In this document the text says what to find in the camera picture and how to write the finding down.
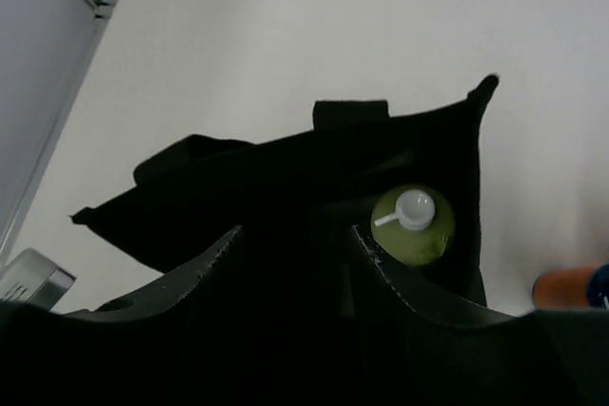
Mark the black canvas bag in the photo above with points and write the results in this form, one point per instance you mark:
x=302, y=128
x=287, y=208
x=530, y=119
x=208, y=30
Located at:
x=317, y=183

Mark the orange bottle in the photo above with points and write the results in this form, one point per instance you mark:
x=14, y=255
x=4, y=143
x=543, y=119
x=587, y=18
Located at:
x=579, y=288

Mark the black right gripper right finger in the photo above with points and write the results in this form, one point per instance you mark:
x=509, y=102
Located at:
x=423, y=345

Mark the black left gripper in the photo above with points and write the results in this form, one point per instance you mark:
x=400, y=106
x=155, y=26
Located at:
x=35, y=279

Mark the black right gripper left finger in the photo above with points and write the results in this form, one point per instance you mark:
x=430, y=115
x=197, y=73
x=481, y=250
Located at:
x=174, y=341

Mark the green bottle white cap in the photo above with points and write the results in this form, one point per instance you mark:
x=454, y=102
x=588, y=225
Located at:
x=414, y=224

